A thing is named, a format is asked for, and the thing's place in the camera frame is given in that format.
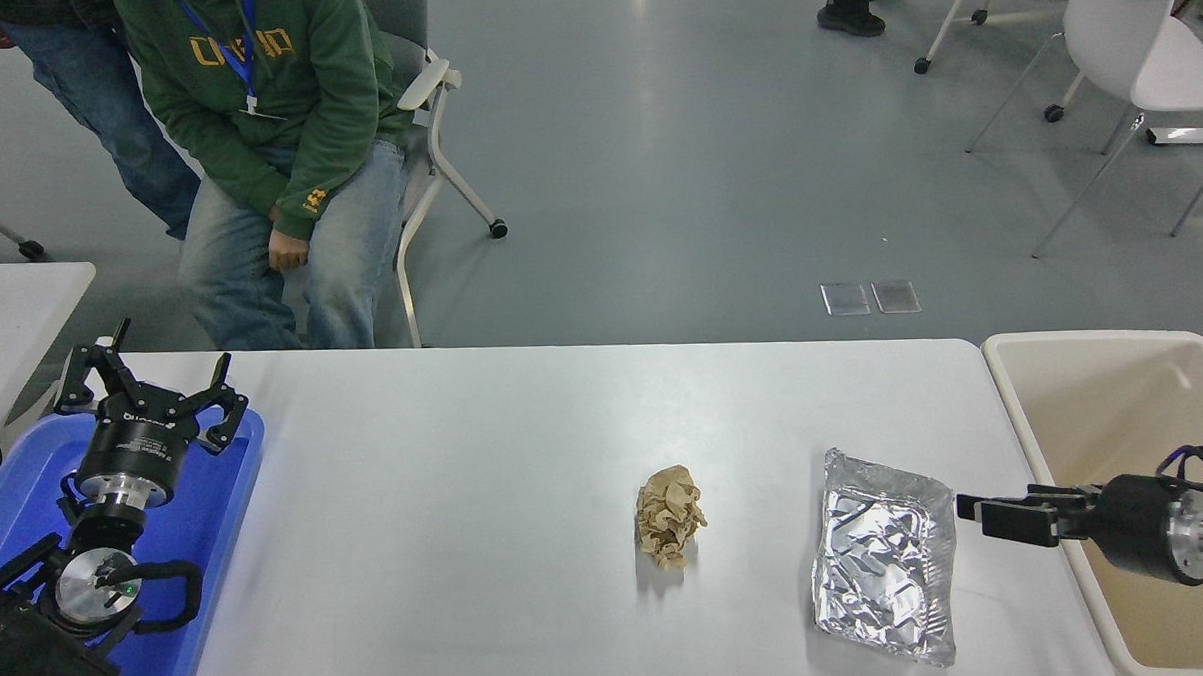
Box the silver foil tray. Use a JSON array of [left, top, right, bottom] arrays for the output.
[[805, 443, 962, 672]]

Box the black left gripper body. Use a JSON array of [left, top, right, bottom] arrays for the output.
[[73, 390, 205, 499]]

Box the seated person's left hand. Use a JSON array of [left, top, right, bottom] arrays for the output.
[[265, 227, 313, 274]]

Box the seated person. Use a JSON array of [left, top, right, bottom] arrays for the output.
[[111, 0, 425, 358]]

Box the crumpled tan paper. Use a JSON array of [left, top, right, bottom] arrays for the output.
[[633, 463, 712, 572]]

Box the gray chair with white armrest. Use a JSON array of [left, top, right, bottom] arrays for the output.
[[360, 0, 514, 351]]

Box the white plastic chair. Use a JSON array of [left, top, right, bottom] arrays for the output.
[[960, 0, 1203, 261]]

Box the large pale plastic bin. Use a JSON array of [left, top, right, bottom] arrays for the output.
[[980, 325, 1203, 676]]

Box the chair leg with caster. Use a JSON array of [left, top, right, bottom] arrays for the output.
[[0, 192, 46, 263]]

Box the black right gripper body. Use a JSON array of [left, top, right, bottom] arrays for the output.
[[1092, 472, 1189, 590]]

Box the white side table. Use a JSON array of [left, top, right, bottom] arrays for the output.
[[0, 261, 102, 425]]

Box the blue plastic tray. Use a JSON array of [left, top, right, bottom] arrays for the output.
[[0, 405, 274, 676]]

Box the clear floor plate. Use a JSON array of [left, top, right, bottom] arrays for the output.
[[821, 282, 871, 317], [871, 279, 922, 315]]

